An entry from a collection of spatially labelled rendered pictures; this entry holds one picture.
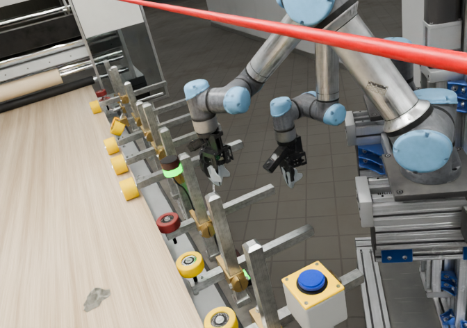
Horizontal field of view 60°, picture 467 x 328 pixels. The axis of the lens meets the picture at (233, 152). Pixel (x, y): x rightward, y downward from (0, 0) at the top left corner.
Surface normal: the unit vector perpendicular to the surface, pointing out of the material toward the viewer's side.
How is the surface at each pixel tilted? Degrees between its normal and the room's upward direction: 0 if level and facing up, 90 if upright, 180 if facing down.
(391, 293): 0
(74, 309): 0
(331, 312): 90
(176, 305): 0
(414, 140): 96
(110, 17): 90
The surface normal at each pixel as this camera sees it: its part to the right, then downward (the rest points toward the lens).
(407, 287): -0.21, -0.87
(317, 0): -0.55, 0.39
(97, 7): 0.40, 0.35
